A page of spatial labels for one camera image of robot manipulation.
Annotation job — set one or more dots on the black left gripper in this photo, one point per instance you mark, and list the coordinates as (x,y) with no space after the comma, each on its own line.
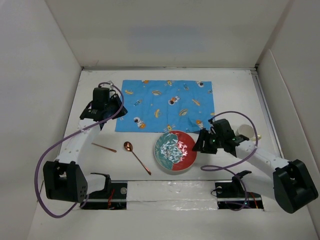
(114,99)

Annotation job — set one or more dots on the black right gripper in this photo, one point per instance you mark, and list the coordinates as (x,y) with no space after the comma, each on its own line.
(204,136)

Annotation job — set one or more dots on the pale yellow paper cup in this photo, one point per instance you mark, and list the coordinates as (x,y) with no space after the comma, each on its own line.
(247,131)

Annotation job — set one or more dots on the blue patterned cloth napkin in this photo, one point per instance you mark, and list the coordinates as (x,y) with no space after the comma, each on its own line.
(159,106)

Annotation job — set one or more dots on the copper spoon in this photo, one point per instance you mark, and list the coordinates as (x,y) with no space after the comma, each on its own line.
(129,148)

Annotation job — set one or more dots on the red and teal plate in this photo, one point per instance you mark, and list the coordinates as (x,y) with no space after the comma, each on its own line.
(173,151)

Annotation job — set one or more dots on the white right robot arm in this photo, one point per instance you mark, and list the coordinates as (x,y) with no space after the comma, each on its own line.
(289,183)

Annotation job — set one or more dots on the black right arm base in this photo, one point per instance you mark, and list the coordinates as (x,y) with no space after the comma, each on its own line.
(231,195)

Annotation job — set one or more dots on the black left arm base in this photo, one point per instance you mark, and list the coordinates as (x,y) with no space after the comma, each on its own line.
(115,198)

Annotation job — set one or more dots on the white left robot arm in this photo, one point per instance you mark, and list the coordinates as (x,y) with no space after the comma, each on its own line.
(64,178)

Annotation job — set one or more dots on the copper fork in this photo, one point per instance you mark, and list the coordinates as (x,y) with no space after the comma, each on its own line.
(104,147)

